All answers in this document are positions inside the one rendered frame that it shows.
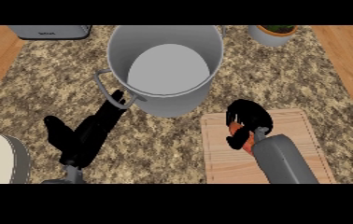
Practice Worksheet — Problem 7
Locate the grey metal pot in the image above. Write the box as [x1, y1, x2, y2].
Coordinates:
[93, 25, 227, 119]

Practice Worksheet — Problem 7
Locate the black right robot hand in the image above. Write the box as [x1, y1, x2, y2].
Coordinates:
[224, 99, 275, 151]

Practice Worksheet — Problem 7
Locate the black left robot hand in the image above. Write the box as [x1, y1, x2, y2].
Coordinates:
[43, 89, 128, 169]

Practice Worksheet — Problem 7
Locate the silver toaster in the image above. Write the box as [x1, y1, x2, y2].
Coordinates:
[6, 25, 93, 41]

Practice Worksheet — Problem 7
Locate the cream plate with grey rim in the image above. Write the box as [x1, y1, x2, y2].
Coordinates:
[0, 133, 31, 185]

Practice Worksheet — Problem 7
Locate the orange sweet potato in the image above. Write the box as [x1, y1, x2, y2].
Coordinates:
[227, 121, 257, 156]

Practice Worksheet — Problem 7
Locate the grey potted plant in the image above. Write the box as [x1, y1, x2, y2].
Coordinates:
[247, 25, 300, 48]

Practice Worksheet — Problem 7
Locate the pale wooden cutting board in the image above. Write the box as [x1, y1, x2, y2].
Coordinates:
[199, 108, 337, 185]

